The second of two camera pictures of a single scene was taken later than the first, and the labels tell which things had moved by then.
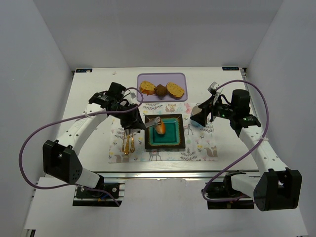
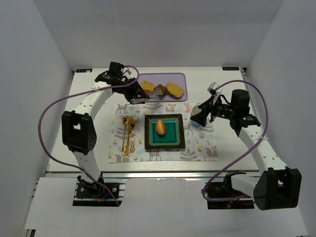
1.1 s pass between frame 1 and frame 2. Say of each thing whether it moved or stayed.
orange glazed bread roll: stayed
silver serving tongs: moved
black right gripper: stayed
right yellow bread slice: stayed
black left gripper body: moved
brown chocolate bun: stayed
